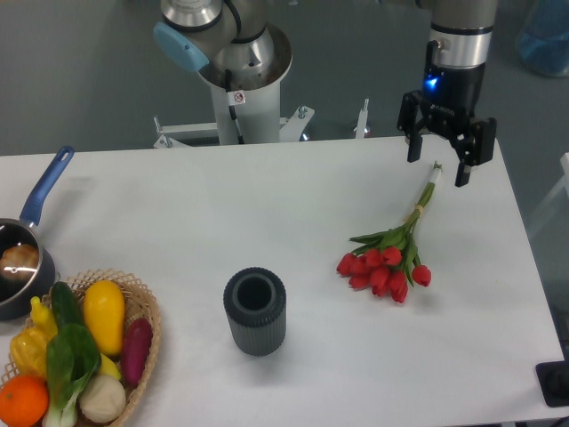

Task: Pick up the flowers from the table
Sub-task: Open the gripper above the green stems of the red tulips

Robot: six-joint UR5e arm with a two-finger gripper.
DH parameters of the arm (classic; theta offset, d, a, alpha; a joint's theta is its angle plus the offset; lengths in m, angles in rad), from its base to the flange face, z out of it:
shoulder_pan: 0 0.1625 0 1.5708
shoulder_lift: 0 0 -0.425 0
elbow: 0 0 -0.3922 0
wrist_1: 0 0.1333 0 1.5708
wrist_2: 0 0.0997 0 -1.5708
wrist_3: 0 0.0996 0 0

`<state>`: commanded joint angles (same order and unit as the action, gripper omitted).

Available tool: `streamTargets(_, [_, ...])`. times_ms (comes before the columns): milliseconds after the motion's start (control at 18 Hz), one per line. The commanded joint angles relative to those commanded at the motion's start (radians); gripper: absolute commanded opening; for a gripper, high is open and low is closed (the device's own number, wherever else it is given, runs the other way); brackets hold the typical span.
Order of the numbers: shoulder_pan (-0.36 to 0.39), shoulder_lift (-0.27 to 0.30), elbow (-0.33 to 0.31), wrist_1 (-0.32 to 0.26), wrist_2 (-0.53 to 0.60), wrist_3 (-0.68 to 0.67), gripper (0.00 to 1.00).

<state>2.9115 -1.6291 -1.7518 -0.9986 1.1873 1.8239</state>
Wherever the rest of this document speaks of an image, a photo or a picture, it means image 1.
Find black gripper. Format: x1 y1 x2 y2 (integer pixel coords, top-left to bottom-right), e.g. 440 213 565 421
397 65 497 187

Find green cucumber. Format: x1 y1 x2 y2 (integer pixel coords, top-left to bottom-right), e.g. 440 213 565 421
50 281 84 329

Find dark grey ribbed vase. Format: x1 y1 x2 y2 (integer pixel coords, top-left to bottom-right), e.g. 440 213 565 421
223 267 287 357

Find green bok choy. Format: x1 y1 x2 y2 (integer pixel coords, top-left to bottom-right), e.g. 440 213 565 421
42 324 100 426

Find yellow bell pepper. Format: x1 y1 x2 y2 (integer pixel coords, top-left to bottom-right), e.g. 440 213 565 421
10 326 50 380

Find orange fruit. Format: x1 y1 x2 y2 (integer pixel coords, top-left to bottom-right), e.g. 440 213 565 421
1 375 49 426

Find white metal base frame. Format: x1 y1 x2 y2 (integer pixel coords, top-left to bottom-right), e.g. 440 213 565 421
153 98 371 149

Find purple eggplant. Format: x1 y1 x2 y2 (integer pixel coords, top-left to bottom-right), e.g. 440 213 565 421
120 318 153 387

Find beige mushroom ball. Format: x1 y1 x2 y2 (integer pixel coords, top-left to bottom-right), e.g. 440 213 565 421
79 375 126 423

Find black cable on pedestal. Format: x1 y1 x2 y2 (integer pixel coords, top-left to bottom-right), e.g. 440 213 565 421
224 68 245 145

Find yellow banana piece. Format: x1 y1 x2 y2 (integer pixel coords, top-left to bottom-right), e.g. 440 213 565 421
98 354 122 381

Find black device at edge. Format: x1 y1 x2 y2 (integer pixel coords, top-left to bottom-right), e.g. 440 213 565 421
535 361 568 407

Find blue translucent container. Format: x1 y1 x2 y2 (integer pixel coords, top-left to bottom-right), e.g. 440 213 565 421
517 1 568 77

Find brown bread in pan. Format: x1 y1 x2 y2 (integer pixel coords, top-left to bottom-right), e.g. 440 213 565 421
1 244 39 282

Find small yellow gourd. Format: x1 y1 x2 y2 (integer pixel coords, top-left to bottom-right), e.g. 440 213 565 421
30 296 58 338

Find yellow squash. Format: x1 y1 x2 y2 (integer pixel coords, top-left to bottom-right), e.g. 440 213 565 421
84 280 125 358

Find red tulip bouquet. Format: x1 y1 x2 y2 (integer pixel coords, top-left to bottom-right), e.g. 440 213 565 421
336 162 443 304

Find blue-handled saucepan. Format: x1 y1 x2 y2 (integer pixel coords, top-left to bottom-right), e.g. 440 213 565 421
1 146 75 321

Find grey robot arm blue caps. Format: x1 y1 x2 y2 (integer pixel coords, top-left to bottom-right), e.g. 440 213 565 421
153 1 497 186

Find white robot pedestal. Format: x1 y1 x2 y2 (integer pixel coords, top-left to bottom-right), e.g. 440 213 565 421
199 23 293 145

